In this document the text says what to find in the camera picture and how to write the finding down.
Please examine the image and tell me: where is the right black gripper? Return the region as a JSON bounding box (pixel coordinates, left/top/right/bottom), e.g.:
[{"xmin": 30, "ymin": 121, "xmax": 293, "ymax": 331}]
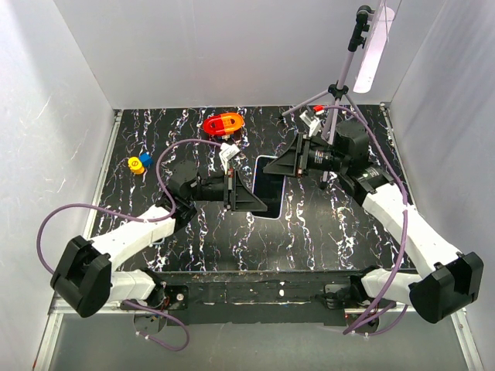
[{"xmin": 263, "ymin": 132, "xmax": 347, "ymax": 179}]

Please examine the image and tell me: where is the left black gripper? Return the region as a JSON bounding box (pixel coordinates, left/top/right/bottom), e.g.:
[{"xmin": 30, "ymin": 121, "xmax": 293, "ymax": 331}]
[{"xmin": 186, "ymin": 168, "xmax": 268, "ymax": 211}]

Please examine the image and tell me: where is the phone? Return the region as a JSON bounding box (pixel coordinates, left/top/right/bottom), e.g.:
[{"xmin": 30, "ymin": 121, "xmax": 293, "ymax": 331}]
[{"xmin": 252, "ymin": 155, "xmax": 285, "ymax": 220}]

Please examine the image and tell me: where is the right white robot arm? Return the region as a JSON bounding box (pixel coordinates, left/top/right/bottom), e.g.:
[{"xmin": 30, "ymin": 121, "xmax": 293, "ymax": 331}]
[{"xmin": 264, "ymin": 120, "xmax": 483, "ymax": 324}]

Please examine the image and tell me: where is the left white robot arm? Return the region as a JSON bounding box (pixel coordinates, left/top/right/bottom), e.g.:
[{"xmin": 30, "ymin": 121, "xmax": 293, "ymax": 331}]
[{"xmin": 50, "ymin": 161, "xmax": 268, "ymax": 318}]

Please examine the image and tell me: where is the red orange toy boat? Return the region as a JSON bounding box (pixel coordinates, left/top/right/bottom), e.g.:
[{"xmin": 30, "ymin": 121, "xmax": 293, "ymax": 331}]
[{"xmin": 203, "ymin": 112, "xmax": 244, "ymax": 138}]

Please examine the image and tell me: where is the blue toy block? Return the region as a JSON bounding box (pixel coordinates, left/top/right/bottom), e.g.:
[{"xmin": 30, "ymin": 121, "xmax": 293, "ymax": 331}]
[{"xmin": 138, "ymin": 152, "xmax": 153, "ymax": 168}]

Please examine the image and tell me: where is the yellow toy block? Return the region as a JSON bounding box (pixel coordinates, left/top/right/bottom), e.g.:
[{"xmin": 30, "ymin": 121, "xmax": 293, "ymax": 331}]
[{"xmin": 128, "ymin": 157, "xmax": 146, "ymax": 175}]

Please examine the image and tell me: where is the lilac tripod stand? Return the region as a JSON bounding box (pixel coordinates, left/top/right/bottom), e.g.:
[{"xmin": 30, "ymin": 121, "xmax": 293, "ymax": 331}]
[{"xmin": 281, "ymin": 4, "xmax": 370, "ymax": 190}]

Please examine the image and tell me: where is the white light bar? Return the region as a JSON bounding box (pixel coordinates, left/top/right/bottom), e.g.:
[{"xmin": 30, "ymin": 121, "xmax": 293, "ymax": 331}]
[{"xmin": 353, "ymin": 1, "xmax": 395, "ymax": 94}]

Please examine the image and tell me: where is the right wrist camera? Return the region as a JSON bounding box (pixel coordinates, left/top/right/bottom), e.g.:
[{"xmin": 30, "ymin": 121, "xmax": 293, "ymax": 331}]
[{"xmin": 299, "ymin": 105, "xmax": 324, "ymax": 137}]

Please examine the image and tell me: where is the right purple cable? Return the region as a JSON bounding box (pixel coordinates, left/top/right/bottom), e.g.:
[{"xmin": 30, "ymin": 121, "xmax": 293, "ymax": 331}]
[{"xmin": 320, "ymin": 104, "xmax": 410, "ymax": 336}]

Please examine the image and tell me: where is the purple cable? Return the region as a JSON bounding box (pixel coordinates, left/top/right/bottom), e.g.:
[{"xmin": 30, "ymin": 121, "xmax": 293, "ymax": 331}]
[
  {"xmin": 320, "ymin": 104, "xmax": 410, "ymax": 336},
  {"xmin": 37, "ymin": 138, "xmax": 225, "ymax": 352}
]

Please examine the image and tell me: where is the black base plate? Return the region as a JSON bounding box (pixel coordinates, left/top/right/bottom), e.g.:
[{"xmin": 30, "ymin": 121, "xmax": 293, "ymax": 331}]
[{"xmin": 119, "ymin": 270, "xmax": 399, "ymax": 328}]

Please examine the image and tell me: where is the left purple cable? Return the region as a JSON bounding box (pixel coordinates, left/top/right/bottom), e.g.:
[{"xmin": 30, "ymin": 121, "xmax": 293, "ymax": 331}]
[{"xmin": 37, "ymin": 138, "xmax": 225, "ymax": 352}]

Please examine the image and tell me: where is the aluminium frame rail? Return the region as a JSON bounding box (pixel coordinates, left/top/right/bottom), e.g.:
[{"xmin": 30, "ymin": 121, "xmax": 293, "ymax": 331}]
[{"xmin": 30, "ymin": 110, "xmax": 128, "ymax": 368}]

